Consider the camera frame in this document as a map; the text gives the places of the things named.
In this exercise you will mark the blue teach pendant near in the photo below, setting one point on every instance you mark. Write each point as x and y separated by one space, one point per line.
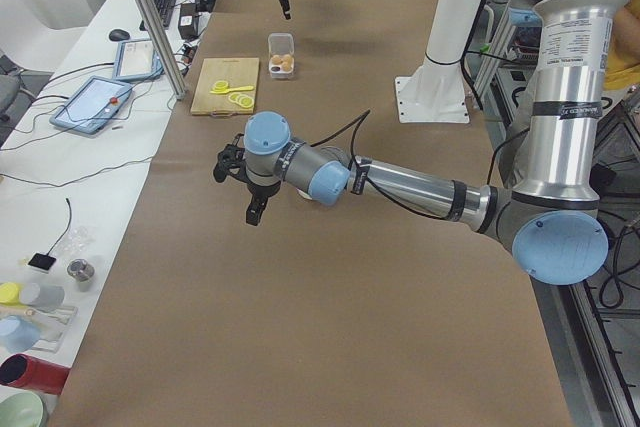
92 106

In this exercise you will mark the black computer mouse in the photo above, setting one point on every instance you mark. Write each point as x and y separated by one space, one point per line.
117 35

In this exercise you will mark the black square pad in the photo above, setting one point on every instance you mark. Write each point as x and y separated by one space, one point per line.
42 262

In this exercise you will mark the blue teach pendant far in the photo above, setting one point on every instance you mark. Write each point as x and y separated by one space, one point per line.
136 60

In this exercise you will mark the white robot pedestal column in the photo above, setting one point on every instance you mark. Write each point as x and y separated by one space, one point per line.
435 92

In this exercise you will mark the clear plastic egg box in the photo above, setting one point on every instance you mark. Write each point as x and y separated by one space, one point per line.
280 44

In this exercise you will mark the lemon slice lower front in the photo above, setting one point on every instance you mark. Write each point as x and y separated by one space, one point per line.
245 102

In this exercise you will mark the green bowl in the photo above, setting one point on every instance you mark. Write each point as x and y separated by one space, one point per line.
24 409

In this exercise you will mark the aluminium frame post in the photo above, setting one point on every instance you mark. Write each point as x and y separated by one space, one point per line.
160 41

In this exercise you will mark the red cylinder cup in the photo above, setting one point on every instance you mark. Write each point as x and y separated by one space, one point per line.
31 373

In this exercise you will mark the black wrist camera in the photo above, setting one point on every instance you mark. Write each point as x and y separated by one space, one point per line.
231 162

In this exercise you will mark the yellow cup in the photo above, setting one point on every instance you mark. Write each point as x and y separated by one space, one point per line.
10 293

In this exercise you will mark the blue teach pendant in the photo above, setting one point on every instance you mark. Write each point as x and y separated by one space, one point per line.
136 60
92 106

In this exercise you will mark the grey cup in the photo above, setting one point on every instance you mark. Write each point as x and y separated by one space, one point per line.
46 298

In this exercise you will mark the black keyboard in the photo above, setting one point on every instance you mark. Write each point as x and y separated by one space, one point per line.
165 2

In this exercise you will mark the light blue cup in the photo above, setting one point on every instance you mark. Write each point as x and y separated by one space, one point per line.
18 335

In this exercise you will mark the wooden cutting board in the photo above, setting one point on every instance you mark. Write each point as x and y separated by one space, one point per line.
237 71

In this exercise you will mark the black power adapter box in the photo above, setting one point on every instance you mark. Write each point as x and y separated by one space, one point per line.
188 24

